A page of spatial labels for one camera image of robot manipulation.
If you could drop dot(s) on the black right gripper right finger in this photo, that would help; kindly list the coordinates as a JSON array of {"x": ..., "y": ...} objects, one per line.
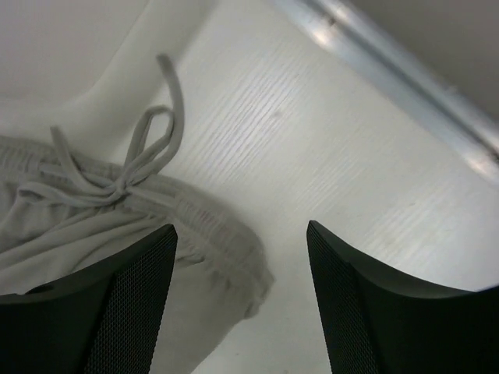
[{"x": 377, "y": 319}]

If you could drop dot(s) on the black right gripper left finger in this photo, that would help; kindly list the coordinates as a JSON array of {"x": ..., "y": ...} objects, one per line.
[{"x": 104, "y": 318}]

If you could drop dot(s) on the grey trousers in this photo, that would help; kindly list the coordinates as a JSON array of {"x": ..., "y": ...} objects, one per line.
[{"x": 62, "y": 210}]

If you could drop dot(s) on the aluminium table edge rail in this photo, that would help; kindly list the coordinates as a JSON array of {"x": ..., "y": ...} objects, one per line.
[{"x": 341, "y": 29}]

